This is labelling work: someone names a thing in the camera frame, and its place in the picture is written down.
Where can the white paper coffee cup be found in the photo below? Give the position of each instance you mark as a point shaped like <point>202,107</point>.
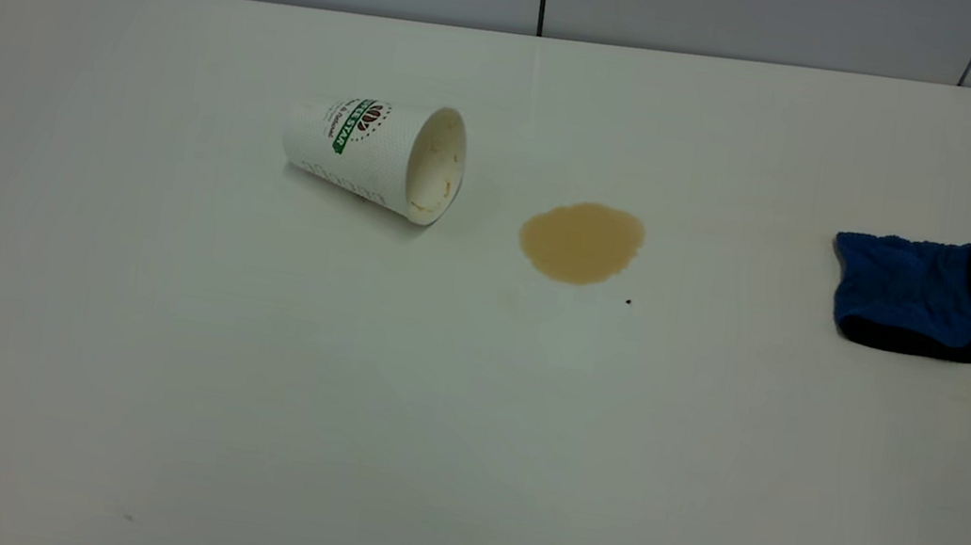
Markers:
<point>369,156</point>

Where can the brown coffee spill puddle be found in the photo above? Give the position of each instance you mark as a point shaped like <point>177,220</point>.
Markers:
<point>582,242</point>

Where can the blue cloth with black trim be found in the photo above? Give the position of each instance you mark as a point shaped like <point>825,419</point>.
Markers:
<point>906,289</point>

